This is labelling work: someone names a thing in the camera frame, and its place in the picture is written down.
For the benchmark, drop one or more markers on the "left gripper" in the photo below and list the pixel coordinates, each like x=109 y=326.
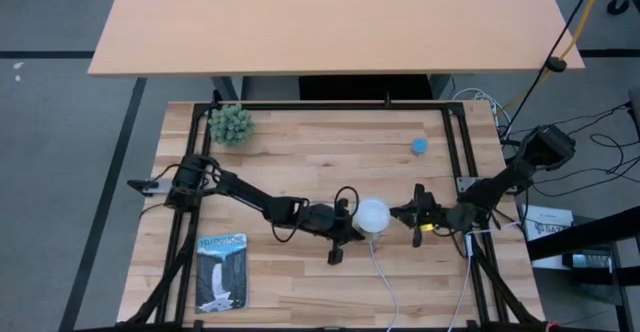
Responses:
x=341 y=227

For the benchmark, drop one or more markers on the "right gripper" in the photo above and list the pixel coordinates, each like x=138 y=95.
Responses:
x=425 y=212

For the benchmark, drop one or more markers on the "white flood lightbulb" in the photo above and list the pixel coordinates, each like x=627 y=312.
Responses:
x=371 y=215

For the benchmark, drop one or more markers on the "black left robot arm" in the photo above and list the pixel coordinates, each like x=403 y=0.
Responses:
x=250 y=192

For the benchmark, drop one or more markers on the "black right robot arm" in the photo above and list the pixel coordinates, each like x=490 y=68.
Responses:
x=505 y=179

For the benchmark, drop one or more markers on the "white printed box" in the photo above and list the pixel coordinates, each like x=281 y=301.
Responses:
x=547 y=222

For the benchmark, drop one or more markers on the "Yellowstone waterfall postcard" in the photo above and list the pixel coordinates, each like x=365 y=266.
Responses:
x=221 y=272

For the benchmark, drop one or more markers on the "green potted plant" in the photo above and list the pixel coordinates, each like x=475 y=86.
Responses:
x=231 y=125

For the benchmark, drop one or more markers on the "black side table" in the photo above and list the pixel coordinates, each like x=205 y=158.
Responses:
x=585 y=232

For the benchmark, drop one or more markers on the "small red clamp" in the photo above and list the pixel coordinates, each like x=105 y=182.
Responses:
x=551 y=327

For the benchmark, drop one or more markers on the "tan wooden desk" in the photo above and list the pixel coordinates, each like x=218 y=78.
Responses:
x=325 y=22

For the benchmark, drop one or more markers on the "black aluminium table frame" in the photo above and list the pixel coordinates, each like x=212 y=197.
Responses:
x=325 y=106

